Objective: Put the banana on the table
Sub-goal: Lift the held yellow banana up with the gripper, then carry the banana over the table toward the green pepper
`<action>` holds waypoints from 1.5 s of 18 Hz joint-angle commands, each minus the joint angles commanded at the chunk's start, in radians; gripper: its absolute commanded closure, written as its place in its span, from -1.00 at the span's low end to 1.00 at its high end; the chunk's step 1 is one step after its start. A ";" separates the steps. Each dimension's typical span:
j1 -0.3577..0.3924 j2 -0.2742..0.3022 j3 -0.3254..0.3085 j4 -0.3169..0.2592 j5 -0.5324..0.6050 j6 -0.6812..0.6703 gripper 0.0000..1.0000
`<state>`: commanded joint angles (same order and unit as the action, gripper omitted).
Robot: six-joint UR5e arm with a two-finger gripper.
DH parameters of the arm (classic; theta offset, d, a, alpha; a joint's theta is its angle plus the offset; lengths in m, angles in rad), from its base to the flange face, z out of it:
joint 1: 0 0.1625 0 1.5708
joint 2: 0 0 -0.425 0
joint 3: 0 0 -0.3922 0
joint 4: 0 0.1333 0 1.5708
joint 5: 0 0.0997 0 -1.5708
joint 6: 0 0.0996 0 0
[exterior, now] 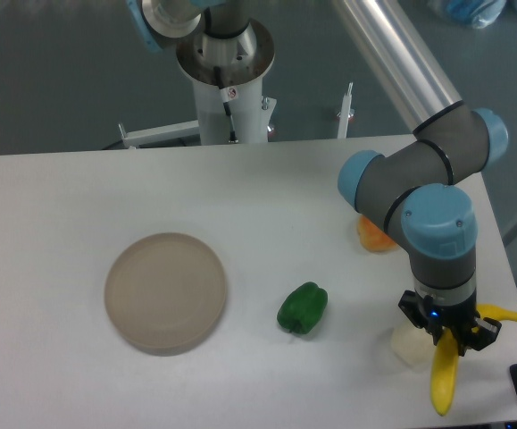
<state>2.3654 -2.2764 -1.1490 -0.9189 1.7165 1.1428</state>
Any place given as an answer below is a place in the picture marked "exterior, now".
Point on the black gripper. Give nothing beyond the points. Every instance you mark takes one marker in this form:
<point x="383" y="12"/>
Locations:
<point x="470" y="330"/>

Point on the orange peeled mandarin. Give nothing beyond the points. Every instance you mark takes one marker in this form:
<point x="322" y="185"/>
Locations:
<point x="372" y="238"/>

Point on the white frame bracket left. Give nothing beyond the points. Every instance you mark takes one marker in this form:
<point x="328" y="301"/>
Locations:
<point x="156" y="135"/>

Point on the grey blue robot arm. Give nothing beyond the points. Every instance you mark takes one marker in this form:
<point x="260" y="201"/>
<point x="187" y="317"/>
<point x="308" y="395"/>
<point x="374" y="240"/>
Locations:
<point x="411" y="196"/>

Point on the white pear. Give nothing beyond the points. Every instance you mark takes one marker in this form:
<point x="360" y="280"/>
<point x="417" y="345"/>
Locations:
<point x="413" y="346"/>

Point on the white frame post right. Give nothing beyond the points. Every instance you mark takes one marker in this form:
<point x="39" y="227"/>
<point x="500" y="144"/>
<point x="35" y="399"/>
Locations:
<point x="346" y="112"/>

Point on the beige round plate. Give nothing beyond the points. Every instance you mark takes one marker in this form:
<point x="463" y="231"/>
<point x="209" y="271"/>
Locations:
<point x="165" y="293"/>

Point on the yellow banana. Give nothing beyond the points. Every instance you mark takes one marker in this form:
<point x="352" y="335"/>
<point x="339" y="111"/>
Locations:
<point x="444" y="370"/>

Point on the green bell pepper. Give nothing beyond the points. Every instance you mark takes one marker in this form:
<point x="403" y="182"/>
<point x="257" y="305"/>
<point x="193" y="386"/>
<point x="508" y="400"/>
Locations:
<point x="303" y="308"/>

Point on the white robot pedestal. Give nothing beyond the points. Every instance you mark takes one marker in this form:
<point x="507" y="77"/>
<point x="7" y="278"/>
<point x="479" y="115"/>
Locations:
<point x="227" y="79"/>

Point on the blue plastic bag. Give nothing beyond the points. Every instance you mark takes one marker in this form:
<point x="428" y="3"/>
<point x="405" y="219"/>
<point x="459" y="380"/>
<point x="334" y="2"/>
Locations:
<point x="473" y="14"/>

